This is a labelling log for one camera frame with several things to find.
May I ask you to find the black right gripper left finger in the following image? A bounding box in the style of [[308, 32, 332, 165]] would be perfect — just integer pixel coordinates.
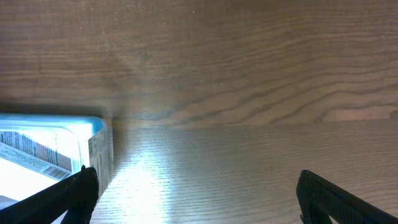
[[1, 166, 99, 224]]

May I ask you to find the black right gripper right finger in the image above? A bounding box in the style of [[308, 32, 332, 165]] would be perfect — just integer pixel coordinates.
[[296, 170, 397, 224]]

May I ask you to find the clear plastic container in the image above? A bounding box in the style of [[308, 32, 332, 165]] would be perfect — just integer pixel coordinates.
[[1, 113, 113, 208]]

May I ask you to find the blue fever patch box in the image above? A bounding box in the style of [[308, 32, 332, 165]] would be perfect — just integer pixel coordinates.
[[1, 131, 72, 181]]

